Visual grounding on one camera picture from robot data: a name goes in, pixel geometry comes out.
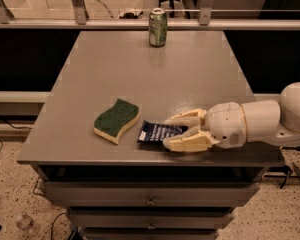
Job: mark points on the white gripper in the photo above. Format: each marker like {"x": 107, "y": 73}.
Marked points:
{"x": 224, "y": 123}

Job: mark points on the blue rxbar blueberry wrapper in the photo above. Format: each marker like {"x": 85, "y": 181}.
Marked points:
{"x": 155, "y": 133}

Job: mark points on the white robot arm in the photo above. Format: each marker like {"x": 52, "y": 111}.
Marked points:
{"x": 272, "y": 122}

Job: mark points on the green and yellow sponge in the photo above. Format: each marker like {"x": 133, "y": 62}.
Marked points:
{"x": 115, "y": 121}

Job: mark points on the top drawer knob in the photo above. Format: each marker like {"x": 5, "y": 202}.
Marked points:
{"x": 150, "y": 202}

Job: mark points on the grey drawer cabinet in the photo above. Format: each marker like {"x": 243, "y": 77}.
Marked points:
{"x": 97, "y": 142}

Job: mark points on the green soda can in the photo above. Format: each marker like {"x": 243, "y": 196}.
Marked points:
{"x": 157, "y": 27}

